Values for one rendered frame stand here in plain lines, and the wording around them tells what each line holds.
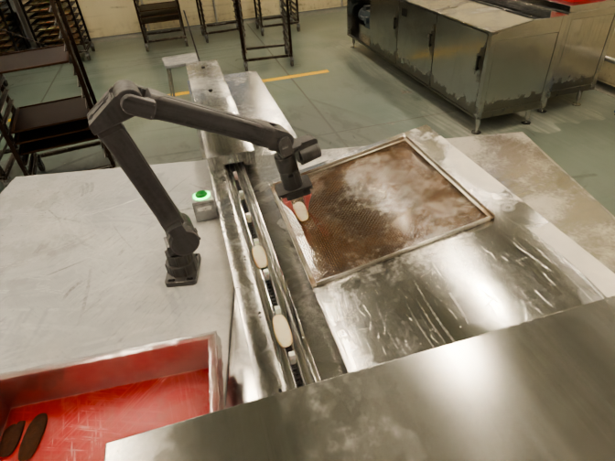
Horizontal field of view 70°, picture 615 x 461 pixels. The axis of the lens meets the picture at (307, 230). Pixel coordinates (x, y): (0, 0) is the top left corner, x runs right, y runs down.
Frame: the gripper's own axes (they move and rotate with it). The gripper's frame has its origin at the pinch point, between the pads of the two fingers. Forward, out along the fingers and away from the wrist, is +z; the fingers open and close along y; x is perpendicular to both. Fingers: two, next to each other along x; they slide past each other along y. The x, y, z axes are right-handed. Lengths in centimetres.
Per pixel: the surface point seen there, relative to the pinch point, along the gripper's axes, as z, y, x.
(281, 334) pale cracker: 2.2, -15.0, -40.7
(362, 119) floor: 110, 94, 251
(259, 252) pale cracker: 2.3, -15.4, -10.3
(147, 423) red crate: 0, -46, -52
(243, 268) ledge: 1.2, -20.4, -15.8
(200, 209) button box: -0.6, -30.2, 16.5
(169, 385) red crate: 1, -41, -45
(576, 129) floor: 136, 246, 167
